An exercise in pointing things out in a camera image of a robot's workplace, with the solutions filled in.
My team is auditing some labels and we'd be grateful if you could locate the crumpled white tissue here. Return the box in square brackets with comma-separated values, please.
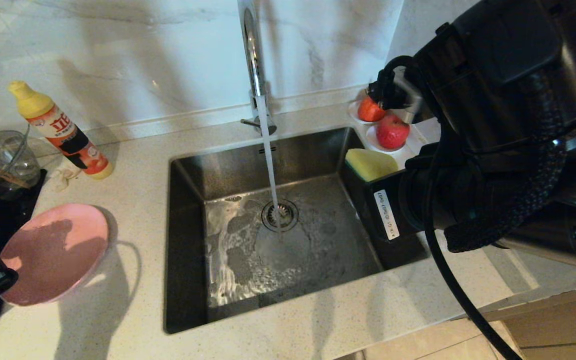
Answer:
[50, 166, 82, 193]

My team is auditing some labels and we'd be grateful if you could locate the chrome kitchen faucet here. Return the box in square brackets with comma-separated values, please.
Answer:
[237, 0, 278, 137]

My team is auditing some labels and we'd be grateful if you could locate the red apple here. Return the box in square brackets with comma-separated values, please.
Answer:
[376, 114, 411, 151]

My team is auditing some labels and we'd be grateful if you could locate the yellow fish-shaped sponge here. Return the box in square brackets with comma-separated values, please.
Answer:
[345, 148, 400, 183]

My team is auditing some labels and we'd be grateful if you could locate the stainless steel sink basin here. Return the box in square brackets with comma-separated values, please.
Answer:
[164, 126, 431, 335]

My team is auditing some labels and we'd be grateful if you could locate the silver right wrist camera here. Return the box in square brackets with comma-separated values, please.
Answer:
[393, 67, 426, 125]

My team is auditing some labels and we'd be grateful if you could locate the running tap water stream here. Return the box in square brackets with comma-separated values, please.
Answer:
[257, 96, 284, 236]

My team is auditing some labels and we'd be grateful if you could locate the orange dish soap bottle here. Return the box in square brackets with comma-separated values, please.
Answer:
[8, 81, 114, 181]

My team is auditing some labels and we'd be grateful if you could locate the pink round plate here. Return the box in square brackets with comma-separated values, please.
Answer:
[0, 203, 110, 307]

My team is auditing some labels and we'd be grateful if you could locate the small white dish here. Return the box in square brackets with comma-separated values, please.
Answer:
[348, 100, 389, 126]
[365, 125, 408, 153]

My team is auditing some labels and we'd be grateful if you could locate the clear glass bowl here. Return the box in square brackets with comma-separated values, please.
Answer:
[0, 130, 42, 196]

